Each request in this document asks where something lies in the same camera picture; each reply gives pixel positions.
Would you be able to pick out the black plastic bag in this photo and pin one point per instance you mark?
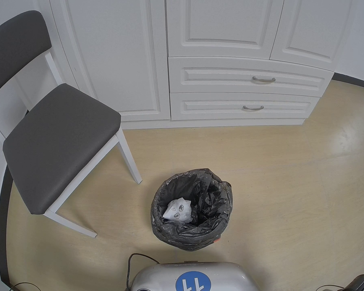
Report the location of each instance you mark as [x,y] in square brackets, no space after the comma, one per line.
[200,235]

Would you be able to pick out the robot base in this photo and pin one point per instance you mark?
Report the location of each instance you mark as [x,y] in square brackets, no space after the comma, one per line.
[157,279]

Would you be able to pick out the crumpled white printed paper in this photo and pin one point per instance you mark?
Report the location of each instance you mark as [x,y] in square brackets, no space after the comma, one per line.
[177,211]

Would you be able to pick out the white wardrobe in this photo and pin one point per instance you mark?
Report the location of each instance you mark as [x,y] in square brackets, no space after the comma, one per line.
[224,26]

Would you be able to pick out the grey and white chair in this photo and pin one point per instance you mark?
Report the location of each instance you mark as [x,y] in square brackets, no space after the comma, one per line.
[63,132]

